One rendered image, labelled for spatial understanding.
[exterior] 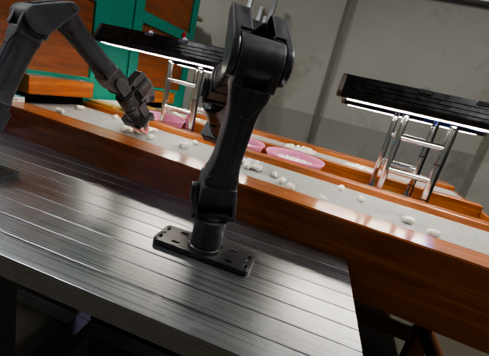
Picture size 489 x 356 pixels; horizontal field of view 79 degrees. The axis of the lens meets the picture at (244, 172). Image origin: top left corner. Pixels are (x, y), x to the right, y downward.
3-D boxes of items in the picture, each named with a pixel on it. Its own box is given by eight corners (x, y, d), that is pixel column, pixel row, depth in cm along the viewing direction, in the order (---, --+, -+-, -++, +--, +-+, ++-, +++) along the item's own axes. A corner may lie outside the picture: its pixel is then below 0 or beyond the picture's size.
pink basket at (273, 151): (315, 191, 117) (321, 169, 114) (253, 172, 124) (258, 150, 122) (321, 178, 142) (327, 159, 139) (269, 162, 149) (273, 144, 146)
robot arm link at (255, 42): (195, 191, 61) (239, 26, 43) (225, 196, 63) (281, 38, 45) (195, 212, 56) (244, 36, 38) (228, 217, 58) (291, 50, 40)
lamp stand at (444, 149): (432, 244, 91) (498, 100, 80) (367, 222, 97) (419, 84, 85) (419, 223, 109) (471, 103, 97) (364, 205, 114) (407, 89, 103)
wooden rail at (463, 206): (472, 230, 125) (484, 207, 122) (127, 121, 173) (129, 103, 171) (467, 226, 130) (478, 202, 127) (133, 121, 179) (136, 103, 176)
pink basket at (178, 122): (186, 143, 146) (190, 124, 144) (129, 135, 135) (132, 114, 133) (177, 132, 170) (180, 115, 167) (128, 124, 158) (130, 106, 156)
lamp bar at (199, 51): (233, 71, 100) (238, 49, 98) (91, 39, 117) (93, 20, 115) (241, 74, 107) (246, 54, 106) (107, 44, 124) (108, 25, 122)
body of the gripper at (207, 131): (211, 119, 85) (205, 102, 79) (243, 129, 82) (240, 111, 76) (201, 137, 83) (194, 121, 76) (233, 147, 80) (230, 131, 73)
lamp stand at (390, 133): (409, 207, 128) (451, 105, 117) (362, 192, 134) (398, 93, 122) (402, 196, 146) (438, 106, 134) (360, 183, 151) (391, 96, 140)
